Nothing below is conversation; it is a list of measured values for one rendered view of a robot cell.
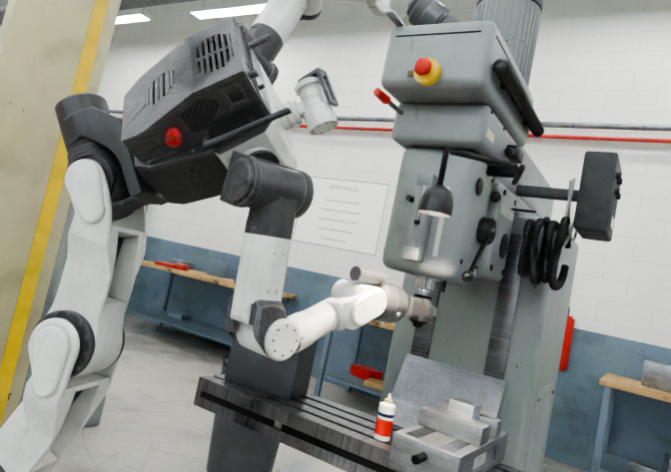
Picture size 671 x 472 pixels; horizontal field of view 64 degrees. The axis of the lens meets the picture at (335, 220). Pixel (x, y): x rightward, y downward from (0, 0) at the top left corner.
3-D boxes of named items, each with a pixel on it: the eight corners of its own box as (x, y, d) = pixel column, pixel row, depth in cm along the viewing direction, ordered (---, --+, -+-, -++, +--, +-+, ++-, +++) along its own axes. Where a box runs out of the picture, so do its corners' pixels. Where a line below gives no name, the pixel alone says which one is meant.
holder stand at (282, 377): (290, 400, 148) (305, 328, 149) (223, 379, 156) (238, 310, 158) (307, 394, 159) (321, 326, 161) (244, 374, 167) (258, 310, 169)
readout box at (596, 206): (610, 232, 135) (623, 152, 137) (571, 227, 140) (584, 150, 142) (615, 242, 152) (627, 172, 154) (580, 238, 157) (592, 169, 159)
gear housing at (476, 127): (483, 144, 122) (490, 102, 123) (387, 139, 135) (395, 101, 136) (515, 180, 151) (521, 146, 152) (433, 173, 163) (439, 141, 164)
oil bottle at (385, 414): (384, 443, 127) (393, 396, 128) (369, 437, 129) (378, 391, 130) (391, 440, 130) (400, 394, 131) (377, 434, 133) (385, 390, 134)
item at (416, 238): (416, 260, 125) (433, 174, 127) (401, 257, 127) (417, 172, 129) (422, 262, 128) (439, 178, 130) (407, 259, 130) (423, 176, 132)
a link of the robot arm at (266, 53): (237, 16, 132) (210, 56, 127) (263, 11, 127) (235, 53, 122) (265, 52, 140) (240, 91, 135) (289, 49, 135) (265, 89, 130)
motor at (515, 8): (518, 83, 149) (537, -24, 152) (449, 84, 160) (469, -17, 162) (532, 109, 166) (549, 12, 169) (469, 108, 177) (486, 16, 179)
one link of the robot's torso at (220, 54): (89, 162, 95) (273, 82, 91) (101, 57, 117) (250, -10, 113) (179, 249, 117) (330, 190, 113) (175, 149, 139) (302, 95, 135)
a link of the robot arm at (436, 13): (444, 64, 149) (412, 38, 150) (467, 39, 149) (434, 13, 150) (451, 45, 136) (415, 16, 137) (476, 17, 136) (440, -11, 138)
